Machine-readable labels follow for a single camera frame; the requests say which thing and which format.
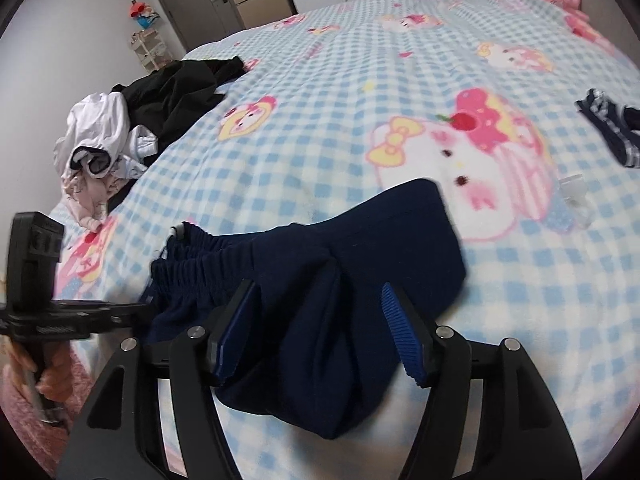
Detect red blue toy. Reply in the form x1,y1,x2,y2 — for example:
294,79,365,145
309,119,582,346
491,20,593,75
129,0,160,30

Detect pink patterned garment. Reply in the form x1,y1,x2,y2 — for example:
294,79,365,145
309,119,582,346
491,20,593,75
61,162,142,233

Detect navy shorts with white stripes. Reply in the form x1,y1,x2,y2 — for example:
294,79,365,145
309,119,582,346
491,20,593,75
142,179,466,439

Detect white and grey garment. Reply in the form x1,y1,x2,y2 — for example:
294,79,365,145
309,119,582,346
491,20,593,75
53,92,158,180

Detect left hand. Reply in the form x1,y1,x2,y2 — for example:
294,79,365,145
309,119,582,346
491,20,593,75
2,337,73,403

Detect navy striped small garment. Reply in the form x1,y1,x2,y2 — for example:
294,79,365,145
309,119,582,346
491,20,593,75
575,89,640,169

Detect blue checkered cartoon blanket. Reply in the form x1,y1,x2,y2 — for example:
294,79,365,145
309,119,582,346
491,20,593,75
53,0,639,474

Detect black garment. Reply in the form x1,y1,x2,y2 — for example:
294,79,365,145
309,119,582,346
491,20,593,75
105,55,246,212

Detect white small shelf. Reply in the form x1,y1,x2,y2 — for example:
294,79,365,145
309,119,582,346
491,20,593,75
129,28,172,73

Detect pink fuzzy sleeve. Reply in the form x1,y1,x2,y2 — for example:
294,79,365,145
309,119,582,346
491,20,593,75
1,351,93,477

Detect clear plastic piece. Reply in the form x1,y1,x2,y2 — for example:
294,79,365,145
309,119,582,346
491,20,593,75
560,174,594,229

